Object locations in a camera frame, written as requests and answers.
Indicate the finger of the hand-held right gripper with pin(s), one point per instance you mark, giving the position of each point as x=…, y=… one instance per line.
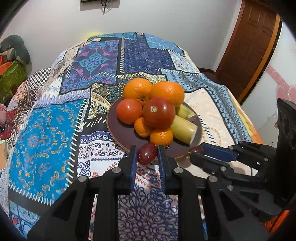
x=208, y=163
x=218, y=151

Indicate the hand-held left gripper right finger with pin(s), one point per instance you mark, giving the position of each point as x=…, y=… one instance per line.
x=162, y=166

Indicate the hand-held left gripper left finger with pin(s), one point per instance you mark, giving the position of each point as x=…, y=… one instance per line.
x=133, y=162

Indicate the dark red grape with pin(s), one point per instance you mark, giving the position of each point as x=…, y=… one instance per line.
x=196, y=150
x=147, y=154

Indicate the dark brown round plate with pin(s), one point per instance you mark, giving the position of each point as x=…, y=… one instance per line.
x=124, y=136

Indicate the small tangerine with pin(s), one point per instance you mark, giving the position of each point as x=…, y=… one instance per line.
x=141, y=128
x=161, y=137

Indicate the yellow-green sugarcane piece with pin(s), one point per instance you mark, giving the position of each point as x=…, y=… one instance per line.
x=184, y=111
x=183, y=129

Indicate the red tomato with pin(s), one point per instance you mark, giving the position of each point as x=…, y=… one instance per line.
x=158, y=112
x=129, y=111

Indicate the large orange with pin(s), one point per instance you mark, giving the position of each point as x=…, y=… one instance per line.
x=167, y=92
x=138, y=90

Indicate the white sliding wardrobe door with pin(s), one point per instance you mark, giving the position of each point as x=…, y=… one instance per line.
x=283, y=76

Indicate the patchwork printed blanket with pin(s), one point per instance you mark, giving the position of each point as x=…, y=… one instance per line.
x=46, y=129

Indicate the brown wooden door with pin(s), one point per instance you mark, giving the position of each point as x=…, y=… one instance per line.
x=251, y=44

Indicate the cardboard box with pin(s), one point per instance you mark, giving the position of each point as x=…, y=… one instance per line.
x=2, y=150

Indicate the yellow object behind bed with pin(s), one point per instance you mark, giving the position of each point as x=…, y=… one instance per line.
x=93, y=34

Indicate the pink rabbit toy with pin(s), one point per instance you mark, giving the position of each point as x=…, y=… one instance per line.
x=2, y=114

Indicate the green patterned bag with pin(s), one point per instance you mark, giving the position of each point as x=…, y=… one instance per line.
x=11, y=80

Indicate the orange box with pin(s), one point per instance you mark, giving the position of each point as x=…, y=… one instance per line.
x=5, y=60

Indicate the grey long pillow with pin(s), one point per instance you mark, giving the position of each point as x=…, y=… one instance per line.
x=15, y=47

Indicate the small black wall monitor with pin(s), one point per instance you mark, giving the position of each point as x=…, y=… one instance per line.
x=91, y=0

